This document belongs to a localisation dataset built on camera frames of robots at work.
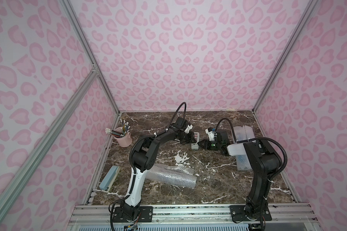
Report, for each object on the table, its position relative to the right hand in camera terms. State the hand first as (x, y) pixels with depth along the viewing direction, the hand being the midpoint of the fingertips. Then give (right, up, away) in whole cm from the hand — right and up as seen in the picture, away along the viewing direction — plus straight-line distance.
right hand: (200, 143), depth 98 cm
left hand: (-2, +2, -3) cm, 4 cm away
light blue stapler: (-54, -17, -18) cm, 59 cm away
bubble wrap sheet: (-19, -15, -18) cm, 30 cm away
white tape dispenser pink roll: (-4, -1, -3) cm, 5 cm away
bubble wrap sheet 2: (+31, +8, 0) cm, 32 cm away
